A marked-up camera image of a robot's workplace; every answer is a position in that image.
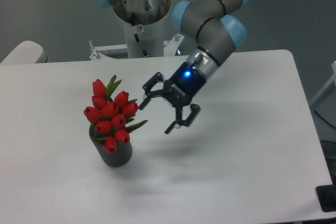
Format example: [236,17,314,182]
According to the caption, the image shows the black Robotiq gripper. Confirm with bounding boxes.
[138,61,208,135]

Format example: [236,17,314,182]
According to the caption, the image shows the red tulip bouquet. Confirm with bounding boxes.
[83,75,148,154]

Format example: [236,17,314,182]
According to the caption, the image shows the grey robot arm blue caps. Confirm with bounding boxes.
[95,0,249,133]

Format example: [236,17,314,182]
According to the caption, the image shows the dark grey ribbed vase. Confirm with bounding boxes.
[89,125,132,167]

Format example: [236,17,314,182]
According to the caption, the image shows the beige chair back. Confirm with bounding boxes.
[1,40,48,66]

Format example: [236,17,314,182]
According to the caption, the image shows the black device at table edge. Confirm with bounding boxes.
[316,185,335,212]

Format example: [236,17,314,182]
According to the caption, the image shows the white pedestal base frame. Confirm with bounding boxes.
[89,33,185,61]

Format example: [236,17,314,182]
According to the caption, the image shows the black pedestal cable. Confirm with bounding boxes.
[133,33,150,58]

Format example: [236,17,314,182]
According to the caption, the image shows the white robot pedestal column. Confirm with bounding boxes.
[113,0,171,49]

